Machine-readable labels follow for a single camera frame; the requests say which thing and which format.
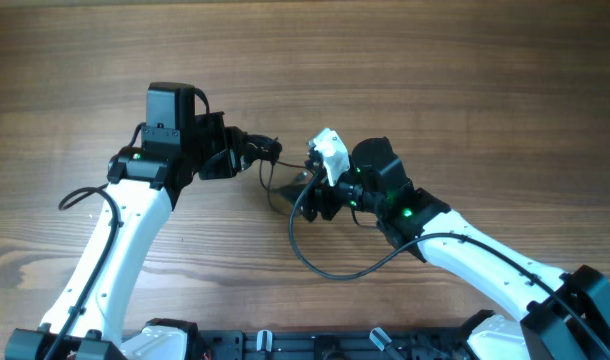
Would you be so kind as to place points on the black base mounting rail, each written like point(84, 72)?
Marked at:
point(415, 344)

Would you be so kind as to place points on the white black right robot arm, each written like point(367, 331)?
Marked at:
point(549, 313)

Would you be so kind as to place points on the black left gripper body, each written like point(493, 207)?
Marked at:
point(215, 145)

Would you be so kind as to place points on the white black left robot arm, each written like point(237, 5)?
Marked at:
point(144, 180)

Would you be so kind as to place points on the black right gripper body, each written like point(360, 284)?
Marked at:
point(311, 198)

